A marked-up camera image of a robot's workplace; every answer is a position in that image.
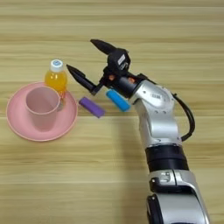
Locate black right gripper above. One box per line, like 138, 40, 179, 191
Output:
66, 38, 149, 99

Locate orange juice bottle white cap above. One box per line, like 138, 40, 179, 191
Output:
44, 59, 68, 112

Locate purple block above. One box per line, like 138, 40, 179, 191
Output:
78, 96, 106, 119

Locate blue block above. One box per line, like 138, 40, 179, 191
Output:
105, 88, 132, 113

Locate pink plate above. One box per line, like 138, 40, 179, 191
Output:
5, 80, 79, 143

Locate pink cup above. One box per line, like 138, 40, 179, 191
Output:
24, 86, 61, 133

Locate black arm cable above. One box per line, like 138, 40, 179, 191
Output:
171, 93, 196, 143

